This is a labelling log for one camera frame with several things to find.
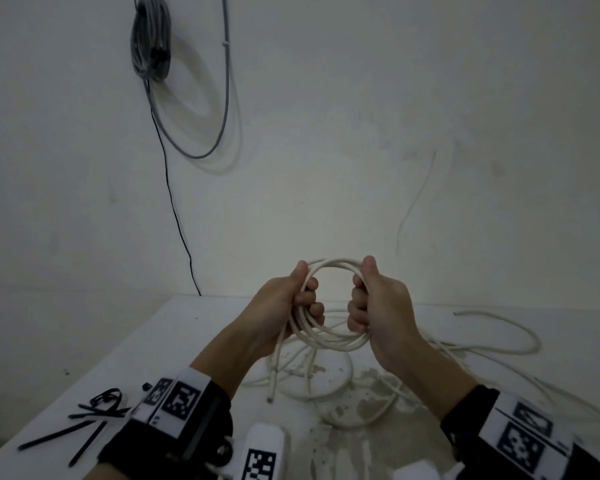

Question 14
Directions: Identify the person's right hand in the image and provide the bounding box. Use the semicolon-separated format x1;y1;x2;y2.
347;256;424;371

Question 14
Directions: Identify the looped black cable tie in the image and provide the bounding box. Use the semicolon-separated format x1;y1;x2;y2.
88;388;124;410

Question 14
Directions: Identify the person's left forearm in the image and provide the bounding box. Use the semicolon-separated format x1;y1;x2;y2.
189;322;282;401

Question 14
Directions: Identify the person's left hand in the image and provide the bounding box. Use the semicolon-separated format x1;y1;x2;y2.
239;261;326;359

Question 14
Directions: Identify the person's right forearm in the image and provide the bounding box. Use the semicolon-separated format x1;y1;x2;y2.
379;339;482;426

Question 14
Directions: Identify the short black cable tie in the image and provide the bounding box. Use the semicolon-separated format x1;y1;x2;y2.
68;407;132;421

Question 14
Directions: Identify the black wristband with marker tags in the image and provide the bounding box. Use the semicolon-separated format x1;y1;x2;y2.
96;367;235;480
439;384;600;480

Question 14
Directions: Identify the thin black cable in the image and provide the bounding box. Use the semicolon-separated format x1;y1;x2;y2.
149;82;202;297

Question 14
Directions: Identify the thin grey wire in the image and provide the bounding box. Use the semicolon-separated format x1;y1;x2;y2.
396;150;438;251

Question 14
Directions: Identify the grey coiled cable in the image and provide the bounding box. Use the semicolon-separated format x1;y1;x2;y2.
130;0;232;160

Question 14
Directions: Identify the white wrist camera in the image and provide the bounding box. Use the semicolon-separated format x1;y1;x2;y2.
204;422;292;480

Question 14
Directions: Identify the long black cable tie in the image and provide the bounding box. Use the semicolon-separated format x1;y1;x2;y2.
17;420;97;452

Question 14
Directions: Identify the long white cable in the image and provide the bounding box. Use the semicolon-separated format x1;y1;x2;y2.
240;257;600;431

